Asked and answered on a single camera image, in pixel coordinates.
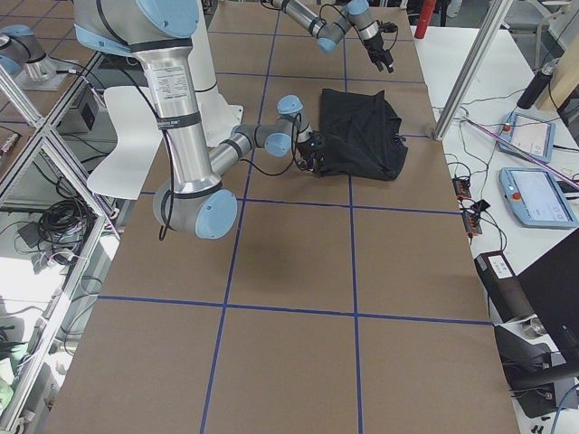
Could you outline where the bundle of black cables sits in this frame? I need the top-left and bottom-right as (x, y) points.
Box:
(38, 198), (99, 254)

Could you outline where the black monitor arm base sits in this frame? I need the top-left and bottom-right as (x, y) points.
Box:
(494, 325), (578, 418)

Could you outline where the red cylinder bottle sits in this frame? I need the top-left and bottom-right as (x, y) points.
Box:
(414, 0), (437, 39)

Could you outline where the blue teach pendant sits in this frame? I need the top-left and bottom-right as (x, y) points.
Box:
(498, 167), (578, 229)
(498, 112), (555, 163)

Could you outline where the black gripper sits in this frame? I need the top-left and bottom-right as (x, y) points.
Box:
(364, 38), (394, 73)
(297, 131), (326, 174)

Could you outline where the white chair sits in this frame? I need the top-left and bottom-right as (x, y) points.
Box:
(87, 86), (162, 200)

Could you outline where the near blue teach pendant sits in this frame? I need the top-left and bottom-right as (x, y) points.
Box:
(498, 167), (578, 229)

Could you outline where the black monitor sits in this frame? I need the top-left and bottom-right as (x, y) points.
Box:
(518, 231), (578, 362)

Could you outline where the black t-shirt with logo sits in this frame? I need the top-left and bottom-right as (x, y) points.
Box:
(314, 89), (408, 181)

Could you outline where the aluminium frame post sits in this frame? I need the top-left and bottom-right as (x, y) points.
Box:
(432, 0), (513, 140)

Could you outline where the far blue teach pendant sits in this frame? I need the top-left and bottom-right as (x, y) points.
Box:
(498, 112), (555, 163)

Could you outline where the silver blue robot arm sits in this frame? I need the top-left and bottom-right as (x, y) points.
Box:
(261, 0), (398, 73)
(74, 1), (322, 240)

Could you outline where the black water bottle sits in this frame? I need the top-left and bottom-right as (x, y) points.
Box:
(517, 61), (556, 109)

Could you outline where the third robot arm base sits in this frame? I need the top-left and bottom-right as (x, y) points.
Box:
(1, 24), (68, 91)

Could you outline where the small black adapter box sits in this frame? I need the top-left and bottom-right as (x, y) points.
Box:
(470, 200), (490, 213)

